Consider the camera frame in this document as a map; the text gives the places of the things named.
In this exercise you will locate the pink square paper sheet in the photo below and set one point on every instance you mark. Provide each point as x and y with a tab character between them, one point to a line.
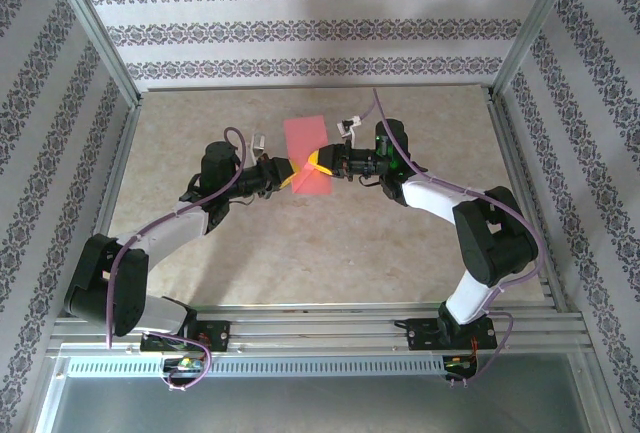
305	133

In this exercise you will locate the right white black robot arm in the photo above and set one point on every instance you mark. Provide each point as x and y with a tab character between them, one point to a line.
435	203

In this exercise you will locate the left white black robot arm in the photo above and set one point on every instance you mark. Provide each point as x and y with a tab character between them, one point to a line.
165	235

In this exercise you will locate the grey metal sheet panel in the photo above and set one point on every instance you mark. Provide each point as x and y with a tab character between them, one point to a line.
320	403

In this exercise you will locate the small electronics board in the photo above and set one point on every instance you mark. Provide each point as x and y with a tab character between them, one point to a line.
457	364
185	364

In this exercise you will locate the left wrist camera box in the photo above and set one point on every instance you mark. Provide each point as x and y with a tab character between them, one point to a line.
258	143

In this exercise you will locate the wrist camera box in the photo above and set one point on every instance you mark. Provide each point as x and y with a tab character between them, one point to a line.
347	127
258	143

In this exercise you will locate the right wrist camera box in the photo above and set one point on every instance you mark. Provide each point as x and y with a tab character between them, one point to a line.
347	127

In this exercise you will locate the aluminium rail along wall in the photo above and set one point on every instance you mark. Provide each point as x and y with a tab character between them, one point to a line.
320	87

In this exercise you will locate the aluminium side rail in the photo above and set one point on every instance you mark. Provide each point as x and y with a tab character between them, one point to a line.
119	163
520	178

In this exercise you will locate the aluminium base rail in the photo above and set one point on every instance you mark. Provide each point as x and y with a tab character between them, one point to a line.
320	333

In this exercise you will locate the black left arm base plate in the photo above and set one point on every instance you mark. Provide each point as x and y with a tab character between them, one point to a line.
220	335

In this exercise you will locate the aluminium frame post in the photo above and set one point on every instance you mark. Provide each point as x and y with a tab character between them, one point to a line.
530	28
92	28

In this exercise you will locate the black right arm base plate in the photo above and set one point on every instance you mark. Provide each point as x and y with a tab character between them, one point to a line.
420	335

